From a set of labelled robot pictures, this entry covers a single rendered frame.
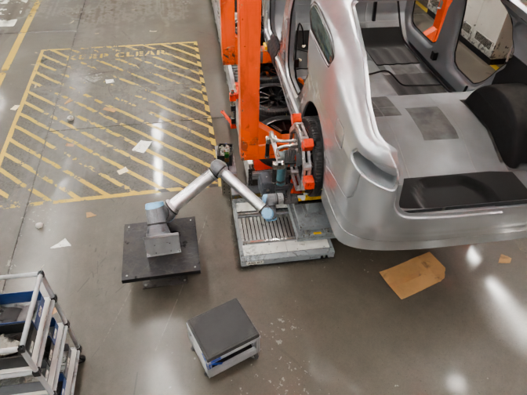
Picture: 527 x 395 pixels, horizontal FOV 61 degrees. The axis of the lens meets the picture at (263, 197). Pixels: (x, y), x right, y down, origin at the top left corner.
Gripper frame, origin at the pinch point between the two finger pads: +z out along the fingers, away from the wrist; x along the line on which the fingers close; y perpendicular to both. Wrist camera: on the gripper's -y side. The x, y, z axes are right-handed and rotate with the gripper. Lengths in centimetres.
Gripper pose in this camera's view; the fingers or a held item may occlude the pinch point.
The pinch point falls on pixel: (307, 193)
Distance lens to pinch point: 368.9
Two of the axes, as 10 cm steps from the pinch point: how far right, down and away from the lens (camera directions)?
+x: 1.3, -0.4, -9.9
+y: 0.9, 10.0, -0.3
